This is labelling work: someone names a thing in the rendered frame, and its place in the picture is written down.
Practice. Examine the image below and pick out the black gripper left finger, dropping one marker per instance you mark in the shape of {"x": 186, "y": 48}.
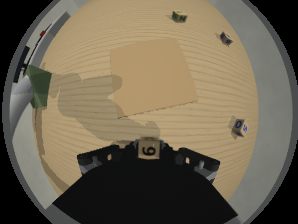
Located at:
{"x": 98, "y": 157}

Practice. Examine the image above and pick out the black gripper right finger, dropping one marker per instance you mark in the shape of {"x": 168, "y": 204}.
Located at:
{"x": 204, "y": 165}

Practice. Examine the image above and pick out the tan square mat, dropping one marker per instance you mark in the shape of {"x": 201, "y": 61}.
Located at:
{"x": 150, "y": 75}

